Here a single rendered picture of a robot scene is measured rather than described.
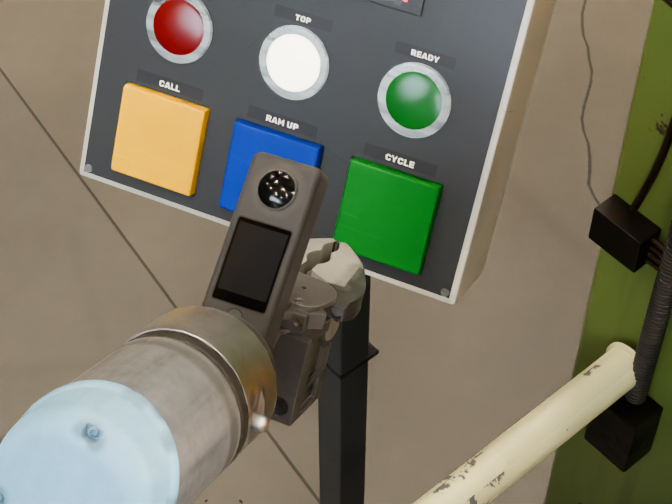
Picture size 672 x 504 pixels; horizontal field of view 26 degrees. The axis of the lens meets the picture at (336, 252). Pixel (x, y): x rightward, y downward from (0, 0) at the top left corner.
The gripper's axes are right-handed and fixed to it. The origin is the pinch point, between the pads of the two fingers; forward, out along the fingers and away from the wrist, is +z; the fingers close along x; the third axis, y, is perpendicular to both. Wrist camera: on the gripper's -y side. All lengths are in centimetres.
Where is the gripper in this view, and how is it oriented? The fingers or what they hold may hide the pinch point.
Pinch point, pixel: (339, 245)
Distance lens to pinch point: 102.9
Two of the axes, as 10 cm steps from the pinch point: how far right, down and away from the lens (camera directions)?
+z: 3.6, -2.9, 8.9
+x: 9.1, 3.2, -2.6
